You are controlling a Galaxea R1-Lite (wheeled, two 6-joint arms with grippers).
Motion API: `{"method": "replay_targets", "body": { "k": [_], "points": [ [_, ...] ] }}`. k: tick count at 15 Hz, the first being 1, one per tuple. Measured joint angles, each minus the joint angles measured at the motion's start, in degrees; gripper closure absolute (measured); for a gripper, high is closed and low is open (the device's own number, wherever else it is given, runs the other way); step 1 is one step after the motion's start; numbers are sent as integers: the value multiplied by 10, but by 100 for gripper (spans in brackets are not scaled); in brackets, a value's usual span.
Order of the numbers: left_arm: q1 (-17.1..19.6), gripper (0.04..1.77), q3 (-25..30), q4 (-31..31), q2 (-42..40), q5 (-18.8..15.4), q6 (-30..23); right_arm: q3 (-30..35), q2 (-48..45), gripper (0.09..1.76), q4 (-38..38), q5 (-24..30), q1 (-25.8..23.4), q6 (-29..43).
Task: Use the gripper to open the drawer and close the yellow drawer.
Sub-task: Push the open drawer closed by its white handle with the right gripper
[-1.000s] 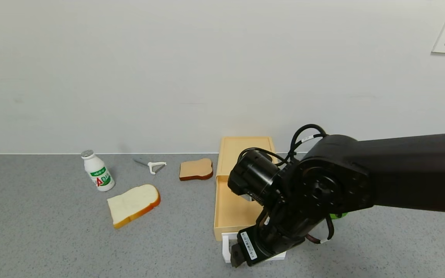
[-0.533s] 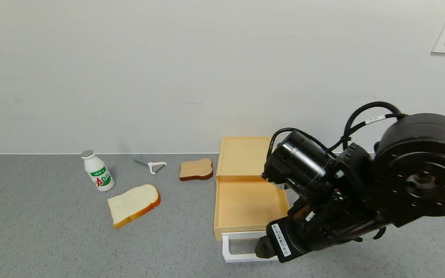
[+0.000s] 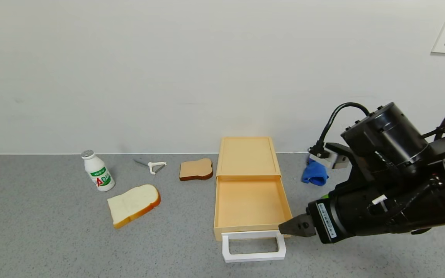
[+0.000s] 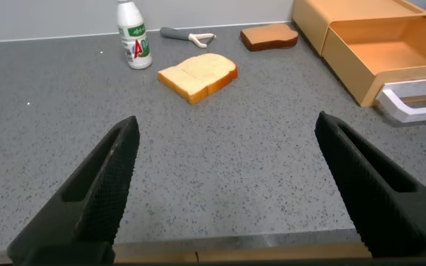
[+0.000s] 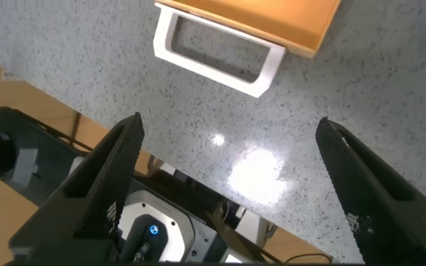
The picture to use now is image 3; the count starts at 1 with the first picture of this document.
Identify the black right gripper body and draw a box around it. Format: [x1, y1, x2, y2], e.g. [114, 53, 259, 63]
[307, 187, 375, 244]

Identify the yellow drawer with white handle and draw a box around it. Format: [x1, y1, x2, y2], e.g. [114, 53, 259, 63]
[213, 175, 294, 263]

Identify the blue cloth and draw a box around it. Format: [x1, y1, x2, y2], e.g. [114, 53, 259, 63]
[301, 156, 329, 187]

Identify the brown toast slice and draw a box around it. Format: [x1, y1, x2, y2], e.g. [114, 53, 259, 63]
[179, 158, 214, 181]

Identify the white vegetable peeler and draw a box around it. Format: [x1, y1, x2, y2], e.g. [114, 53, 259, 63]
[133, 159, 167, 176]

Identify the white bread slice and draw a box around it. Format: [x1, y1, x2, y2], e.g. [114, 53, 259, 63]
[107, 184, 161, 229]

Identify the white milk drink bottle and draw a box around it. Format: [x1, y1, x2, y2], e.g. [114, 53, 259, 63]
[81, 150, 115, 192]

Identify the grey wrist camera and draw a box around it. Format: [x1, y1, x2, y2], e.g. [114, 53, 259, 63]
[309, 142, 351, 170]

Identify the black camera cable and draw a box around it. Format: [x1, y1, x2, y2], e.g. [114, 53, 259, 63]
[310, 102, 371, 158]

